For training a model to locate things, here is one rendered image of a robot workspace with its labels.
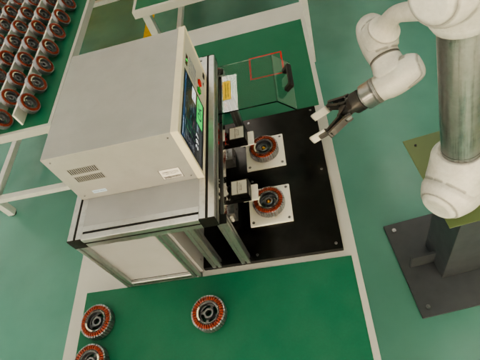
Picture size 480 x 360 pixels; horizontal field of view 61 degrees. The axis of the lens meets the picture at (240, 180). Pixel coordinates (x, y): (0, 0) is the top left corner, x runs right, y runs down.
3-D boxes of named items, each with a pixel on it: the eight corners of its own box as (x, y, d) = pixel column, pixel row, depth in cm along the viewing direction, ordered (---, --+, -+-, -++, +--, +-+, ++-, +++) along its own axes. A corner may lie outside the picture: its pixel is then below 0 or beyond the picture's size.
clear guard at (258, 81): (289, 63, 150) (286, 50, 146) (297, 109, 136) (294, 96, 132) (205, 83, 157) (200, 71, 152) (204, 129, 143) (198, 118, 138)
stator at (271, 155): (277, 138, 161) (276, 131, 158) (280, 160, 155) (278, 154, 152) (250, 143, 163) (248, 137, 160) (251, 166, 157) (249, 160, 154)
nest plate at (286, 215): (288, 185, 149) (288, 183, 148) (293, 221, 140) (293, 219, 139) (248, 192, 152) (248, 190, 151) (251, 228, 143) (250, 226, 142)
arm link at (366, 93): (383, 91, 142) (368, 100, 145) (369, 73, 138) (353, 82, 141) (386, 106, 135) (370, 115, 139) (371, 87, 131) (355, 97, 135)
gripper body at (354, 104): (369, 112, 138) (346, 126, 144) (368, 98, 144) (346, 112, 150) (357, 98, 135) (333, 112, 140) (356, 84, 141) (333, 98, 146)
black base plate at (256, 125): (315, 109, 169) (314, 105, 167) (343, 250, 132) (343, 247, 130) (206, 132, 178) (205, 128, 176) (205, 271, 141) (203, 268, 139)
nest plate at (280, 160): (282, 135, 163) (281, 133, 162) (286, 165, 154) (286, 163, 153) (246, 143, 166) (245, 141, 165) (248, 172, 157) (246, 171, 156)
